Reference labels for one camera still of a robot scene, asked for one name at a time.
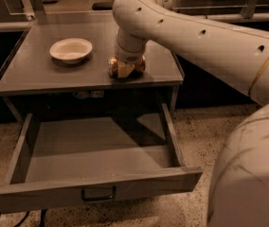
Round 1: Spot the black drawer handle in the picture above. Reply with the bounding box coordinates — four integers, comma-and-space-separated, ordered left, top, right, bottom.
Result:
81, 186, 116, 202

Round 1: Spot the black floor cable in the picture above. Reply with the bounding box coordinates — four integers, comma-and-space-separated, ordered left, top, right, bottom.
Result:
0, 209, 48, 227

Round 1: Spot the crushed orange can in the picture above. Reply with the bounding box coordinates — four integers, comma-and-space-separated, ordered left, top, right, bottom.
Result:
108, 57, 146, 79

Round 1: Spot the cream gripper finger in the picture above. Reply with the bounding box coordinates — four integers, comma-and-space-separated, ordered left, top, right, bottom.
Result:
117, 61, 135, 79

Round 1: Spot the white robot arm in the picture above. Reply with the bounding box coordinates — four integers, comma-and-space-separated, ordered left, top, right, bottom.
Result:
113, 0, 269, 227

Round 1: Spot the white round bowl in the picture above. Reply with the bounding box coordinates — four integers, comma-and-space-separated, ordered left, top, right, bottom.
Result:
49, 38, 93, 64

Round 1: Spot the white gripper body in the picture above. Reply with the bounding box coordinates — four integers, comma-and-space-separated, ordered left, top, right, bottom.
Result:
115, 28, 147, 64

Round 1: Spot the grey open top drawer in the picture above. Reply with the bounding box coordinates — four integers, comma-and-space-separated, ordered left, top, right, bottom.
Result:
0, 105, 202, 213

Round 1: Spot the grey cabinet counter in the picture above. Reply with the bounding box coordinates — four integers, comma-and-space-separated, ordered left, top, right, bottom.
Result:
0, 9, 185, 123

